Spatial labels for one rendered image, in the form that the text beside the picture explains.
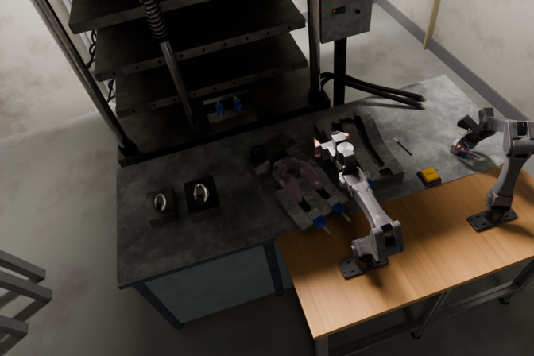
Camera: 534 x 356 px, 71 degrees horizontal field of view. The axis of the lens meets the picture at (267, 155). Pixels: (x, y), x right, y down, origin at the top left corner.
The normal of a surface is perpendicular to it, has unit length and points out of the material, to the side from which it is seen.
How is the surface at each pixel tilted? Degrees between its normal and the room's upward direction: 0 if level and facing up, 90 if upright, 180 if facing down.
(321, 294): 0
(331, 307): 0
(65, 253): 0
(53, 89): 90
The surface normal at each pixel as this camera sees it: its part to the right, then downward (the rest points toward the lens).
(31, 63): 0.29, 0.70
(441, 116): -0.12, -0.65
